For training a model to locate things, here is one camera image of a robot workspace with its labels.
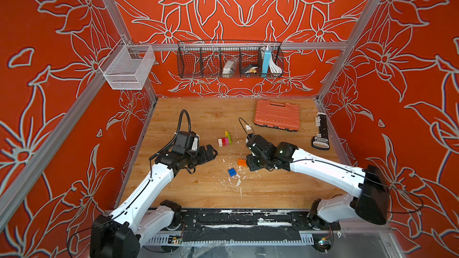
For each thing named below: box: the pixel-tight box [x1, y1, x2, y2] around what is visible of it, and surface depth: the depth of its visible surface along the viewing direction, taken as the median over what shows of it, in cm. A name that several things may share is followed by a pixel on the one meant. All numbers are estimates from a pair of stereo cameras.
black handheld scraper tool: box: [311, 112, 330, 151], surface depth 100 cm
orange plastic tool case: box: [254, 99, 301, 132], surface depth 105 cm
